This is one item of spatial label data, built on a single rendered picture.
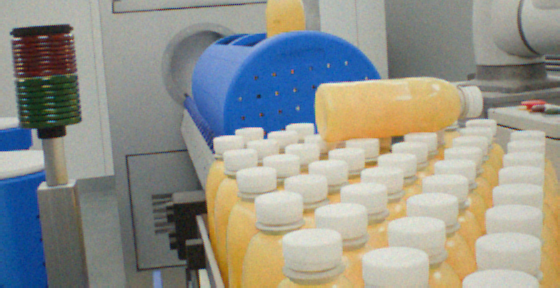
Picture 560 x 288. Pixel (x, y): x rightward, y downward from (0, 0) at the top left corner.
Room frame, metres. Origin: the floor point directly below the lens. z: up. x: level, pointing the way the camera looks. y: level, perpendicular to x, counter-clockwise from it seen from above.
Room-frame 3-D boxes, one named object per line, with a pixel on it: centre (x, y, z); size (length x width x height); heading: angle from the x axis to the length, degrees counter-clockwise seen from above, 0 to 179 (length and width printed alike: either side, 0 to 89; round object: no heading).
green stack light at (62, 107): (0.74, 0.22, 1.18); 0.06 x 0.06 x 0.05
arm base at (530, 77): (1.68, -0.53, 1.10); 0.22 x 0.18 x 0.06; 28
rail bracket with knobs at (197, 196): (1.10, 0.12, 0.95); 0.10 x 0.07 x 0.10; 99
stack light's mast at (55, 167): (0.74, 0.22, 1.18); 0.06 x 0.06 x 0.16
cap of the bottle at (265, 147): (0.92, 0.01, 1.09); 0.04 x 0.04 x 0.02
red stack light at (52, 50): (0.74, 0.22, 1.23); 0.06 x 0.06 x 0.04
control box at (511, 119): (1.02, -0.39, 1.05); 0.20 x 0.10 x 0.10; 9
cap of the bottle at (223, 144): (0.97, 0.06, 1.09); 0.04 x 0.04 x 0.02
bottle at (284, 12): (1.36, -0.04, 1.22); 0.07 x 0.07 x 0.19
